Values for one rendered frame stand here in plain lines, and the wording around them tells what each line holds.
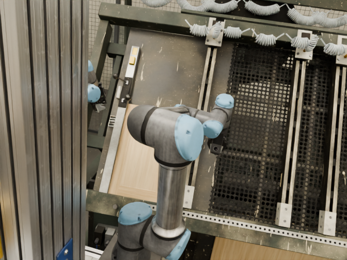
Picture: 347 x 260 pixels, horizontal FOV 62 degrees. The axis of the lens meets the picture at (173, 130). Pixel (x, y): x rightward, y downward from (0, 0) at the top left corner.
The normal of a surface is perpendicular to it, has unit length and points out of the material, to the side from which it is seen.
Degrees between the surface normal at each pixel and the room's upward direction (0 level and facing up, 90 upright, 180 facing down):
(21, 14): 90
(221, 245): 90
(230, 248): 90
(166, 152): 97
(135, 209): 7
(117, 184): 57
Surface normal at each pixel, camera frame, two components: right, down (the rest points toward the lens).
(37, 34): 0.96, 0.20
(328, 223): -0.04, -0.21
